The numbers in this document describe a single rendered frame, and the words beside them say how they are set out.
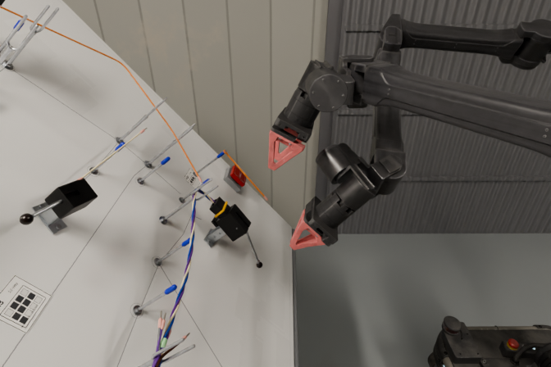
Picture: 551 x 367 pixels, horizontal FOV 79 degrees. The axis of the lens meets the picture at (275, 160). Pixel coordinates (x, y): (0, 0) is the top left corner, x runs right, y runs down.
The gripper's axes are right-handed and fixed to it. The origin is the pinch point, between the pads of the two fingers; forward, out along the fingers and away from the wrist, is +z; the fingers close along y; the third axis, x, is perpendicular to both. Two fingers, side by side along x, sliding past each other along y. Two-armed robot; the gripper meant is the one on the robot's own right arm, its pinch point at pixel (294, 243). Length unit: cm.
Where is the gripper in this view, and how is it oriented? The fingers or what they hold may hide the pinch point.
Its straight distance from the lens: 71.9
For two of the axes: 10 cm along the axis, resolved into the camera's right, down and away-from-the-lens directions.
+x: 7.4, 6.7, 1.2
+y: -1.5, 3.3, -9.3
